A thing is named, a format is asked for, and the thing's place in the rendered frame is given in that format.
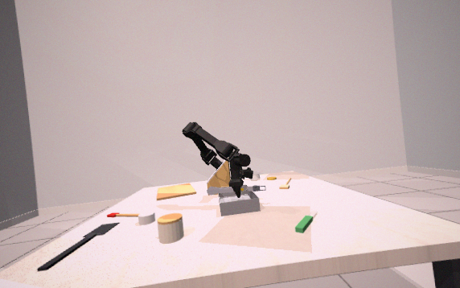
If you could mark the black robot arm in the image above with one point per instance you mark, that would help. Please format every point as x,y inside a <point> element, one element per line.
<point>223,149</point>

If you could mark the grey canister with wooden lid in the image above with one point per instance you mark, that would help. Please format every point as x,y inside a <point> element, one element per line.
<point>170,228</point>

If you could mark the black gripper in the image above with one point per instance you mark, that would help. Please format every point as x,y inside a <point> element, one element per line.
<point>236,183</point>

